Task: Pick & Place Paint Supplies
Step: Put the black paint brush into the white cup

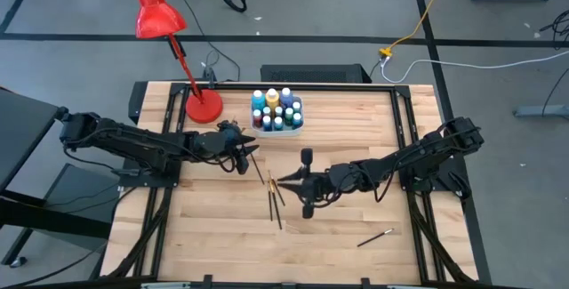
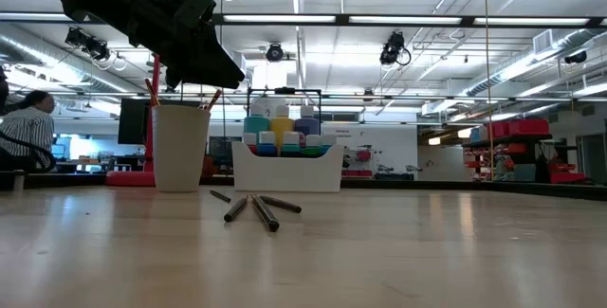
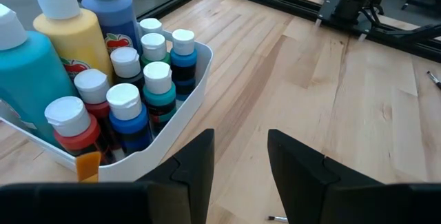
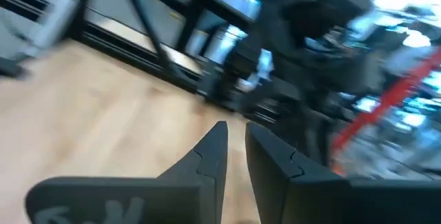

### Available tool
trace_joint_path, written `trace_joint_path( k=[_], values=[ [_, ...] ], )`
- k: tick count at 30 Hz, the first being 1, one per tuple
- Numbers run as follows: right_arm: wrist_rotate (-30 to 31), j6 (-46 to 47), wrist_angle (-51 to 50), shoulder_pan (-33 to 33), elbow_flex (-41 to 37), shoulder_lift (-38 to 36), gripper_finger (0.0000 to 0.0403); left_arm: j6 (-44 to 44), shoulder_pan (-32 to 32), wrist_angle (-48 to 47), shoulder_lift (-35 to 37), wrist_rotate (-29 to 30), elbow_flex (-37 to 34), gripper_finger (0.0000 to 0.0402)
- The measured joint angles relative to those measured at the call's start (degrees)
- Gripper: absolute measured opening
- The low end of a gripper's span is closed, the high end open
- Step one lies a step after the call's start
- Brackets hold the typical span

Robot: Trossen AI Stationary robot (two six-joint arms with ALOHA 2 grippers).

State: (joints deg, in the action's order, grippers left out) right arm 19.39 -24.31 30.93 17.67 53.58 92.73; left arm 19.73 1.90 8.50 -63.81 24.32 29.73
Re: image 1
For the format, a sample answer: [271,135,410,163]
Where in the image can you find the black corner bracket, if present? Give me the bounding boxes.
[127,80,149,125]

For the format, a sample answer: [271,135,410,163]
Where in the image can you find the black computer case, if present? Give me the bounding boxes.
[260,63,373,84]

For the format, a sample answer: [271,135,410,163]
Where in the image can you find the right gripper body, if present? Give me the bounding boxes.
[301,148,346,220]

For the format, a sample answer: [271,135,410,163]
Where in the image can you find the grey desk foot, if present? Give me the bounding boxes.
[513,103,569,119]

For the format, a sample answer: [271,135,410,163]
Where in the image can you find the thin black paintbrush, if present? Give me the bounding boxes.
[267,170,274,222]
[250,152,267,187]
[269,176,286,207]
[271,181,284,231]

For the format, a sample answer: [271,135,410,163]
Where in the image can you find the large yellow paint bottle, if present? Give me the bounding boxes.
[265,87,281,110]

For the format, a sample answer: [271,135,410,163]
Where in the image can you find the black table clamp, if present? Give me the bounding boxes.
[202,61,220,84]

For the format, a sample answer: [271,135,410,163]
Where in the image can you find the red desk lamp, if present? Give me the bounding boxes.
[132,0,224,124]

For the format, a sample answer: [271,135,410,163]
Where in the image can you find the black paintbrush white bristles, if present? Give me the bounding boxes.
[357,228,396,249]

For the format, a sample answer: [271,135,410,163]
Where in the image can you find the black side table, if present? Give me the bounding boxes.
[0,84,124,269]

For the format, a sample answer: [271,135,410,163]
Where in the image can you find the yellow extension cable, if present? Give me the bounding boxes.
[378,0,459,58]

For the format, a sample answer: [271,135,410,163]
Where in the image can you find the large purple paint bottle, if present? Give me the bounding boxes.
[279,86,294,108]

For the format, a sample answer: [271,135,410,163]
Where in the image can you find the white plastic bin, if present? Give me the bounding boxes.
[250,94,306,139]

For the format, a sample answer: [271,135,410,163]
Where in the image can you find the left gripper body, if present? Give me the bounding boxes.
[217,140,250,176]

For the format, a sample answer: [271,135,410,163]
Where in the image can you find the large cyan paint bottle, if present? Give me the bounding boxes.
[251,89,267,111]

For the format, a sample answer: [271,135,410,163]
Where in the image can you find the white floor cable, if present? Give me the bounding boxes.
[380,49,569,84]

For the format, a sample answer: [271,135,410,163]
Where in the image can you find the black lamp cord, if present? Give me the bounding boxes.
[176,0,242,83]

